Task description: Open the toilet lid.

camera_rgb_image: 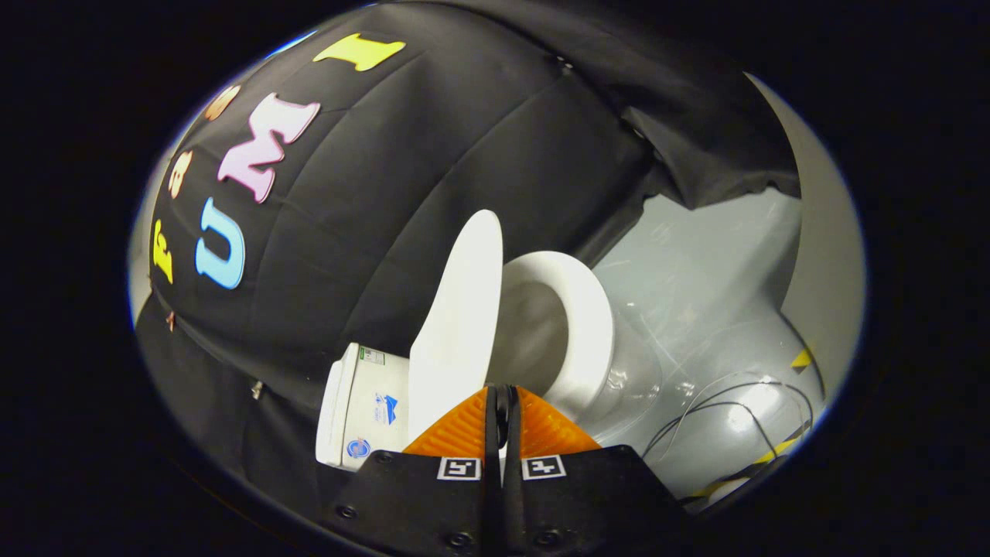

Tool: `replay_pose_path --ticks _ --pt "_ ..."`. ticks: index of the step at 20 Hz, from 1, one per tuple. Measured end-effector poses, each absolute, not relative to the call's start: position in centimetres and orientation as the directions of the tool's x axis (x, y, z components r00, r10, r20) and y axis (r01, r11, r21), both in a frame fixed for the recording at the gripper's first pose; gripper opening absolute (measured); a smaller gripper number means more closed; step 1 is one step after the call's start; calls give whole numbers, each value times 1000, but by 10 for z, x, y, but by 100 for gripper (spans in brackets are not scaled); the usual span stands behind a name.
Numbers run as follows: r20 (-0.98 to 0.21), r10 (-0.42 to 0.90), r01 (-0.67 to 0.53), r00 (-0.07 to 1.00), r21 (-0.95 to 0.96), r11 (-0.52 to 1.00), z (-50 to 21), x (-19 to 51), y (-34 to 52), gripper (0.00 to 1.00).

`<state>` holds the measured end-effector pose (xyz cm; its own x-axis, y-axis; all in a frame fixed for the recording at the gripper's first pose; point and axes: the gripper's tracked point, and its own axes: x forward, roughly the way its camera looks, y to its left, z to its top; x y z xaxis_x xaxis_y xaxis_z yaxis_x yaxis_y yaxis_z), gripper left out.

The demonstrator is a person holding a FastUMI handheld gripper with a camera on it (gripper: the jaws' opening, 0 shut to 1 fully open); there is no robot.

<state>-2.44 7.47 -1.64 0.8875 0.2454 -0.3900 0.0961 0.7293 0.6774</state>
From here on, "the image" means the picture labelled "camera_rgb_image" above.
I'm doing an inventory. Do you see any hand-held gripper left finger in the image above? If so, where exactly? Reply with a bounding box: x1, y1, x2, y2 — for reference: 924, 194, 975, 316
321, 384, 502, 557

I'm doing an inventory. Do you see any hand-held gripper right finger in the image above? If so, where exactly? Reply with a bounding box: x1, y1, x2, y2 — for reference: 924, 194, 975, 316
501, 384, 689, 557

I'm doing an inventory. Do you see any white toilet lid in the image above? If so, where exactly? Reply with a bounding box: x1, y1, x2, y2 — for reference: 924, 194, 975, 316
408, 209, 504, 446

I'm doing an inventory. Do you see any white toilet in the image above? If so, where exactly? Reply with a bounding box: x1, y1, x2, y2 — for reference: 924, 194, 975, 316
316, 278, 664, 471

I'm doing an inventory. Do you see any white toilet seat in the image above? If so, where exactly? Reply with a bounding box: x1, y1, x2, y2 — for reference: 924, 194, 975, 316
503, 250, 616, 425

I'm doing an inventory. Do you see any black backdrop cloth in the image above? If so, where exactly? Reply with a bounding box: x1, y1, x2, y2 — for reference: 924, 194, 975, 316
135, 0, 801, 527

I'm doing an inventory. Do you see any black cable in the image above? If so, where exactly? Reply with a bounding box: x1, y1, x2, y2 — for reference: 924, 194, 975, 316
640, 371, 818, 505

